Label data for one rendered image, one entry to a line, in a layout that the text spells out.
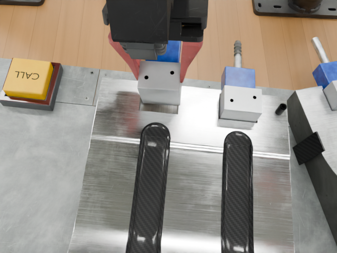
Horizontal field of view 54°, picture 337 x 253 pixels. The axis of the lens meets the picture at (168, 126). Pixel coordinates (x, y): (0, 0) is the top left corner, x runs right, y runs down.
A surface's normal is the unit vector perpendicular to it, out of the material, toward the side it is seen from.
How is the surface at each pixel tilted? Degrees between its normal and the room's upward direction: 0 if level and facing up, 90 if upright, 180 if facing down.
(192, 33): 21
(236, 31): 0
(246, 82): 0
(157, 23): 70
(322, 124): 0
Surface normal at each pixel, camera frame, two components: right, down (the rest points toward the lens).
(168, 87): -0.06, -0.27
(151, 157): 0.13, -0.36
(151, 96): -0.09, 0.96
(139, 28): -0.11, 0.71
